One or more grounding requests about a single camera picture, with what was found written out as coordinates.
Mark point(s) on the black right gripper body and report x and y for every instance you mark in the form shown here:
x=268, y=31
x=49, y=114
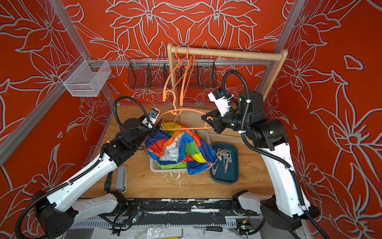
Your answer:
x=218, y=122

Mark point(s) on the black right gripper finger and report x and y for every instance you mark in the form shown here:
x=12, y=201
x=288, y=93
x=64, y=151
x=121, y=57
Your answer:
x=211, y=115
x=215, y=124

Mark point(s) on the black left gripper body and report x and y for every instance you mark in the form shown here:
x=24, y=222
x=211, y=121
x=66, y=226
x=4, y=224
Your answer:
x=152, y=132

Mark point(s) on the orange hanger of rainbow shorts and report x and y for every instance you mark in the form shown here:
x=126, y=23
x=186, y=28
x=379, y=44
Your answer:
x=178, y=111

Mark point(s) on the rainbow striped shorts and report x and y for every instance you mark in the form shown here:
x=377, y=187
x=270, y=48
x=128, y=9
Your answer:
x=172, y=146

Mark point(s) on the lime green shorts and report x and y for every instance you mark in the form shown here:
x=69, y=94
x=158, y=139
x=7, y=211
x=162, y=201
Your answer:
x=180, y=165

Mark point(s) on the orange hanger of green shorts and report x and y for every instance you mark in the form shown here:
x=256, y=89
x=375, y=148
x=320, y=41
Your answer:
x=187, y=75

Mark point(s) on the orange clothes hanger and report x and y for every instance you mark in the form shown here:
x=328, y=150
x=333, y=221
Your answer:
x=175, y=63

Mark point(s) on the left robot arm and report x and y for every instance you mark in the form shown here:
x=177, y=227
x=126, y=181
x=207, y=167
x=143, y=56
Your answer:
x=58, y=209

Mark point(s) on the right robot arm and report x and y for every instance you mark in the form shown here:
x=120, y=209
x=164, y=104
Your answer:
x=288, y=206

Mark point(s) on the white plastic basket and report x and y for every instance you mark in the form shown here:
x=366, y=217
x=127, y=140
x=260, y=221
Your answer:
x=156, y=168

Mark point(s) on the clothespin in tray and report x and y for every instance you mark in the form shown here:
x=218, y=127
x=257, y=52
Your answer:
x=214, y=169
x=226, y=165

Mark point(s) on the teal plastic tray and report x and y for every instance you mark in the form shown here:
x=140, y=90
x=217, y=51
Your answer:
x=233, y=172

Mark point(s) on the grey rectangular block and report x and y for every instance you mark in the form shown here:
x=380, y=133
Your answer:
x=121, y=179

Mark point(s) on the wooden clothes rack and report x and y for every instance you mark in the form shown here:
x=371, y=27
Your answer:
x=226, y=59

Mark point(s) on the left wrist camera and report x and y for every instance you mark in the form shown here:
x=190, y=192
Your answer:
x=154, y=114

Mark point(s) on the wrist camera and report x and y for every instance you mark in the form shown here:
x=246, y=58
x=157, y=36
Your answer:
x=221, y=101
x=154, y=114

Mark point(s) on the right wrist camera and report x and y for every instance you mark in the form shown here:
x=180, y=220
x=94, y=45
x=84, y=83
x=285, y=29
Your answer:
x=221, y=101

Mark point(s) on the black wire wall basket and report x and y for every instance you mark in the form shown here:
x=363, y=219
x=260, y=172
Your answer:
x=152, y=74

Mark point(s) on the green handled screwdriver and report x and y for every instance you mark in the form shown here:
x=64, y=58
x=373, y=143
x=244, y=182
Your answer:
x=108, y=181

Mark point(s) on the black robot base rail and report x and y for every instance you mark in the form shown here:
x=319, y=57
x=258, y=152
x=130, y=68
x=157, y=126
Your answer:
x=182, y=211

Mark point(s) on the clear acrylic wall bin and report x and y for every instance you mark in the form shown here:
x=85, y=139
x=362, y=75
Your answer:
x=87, y=78

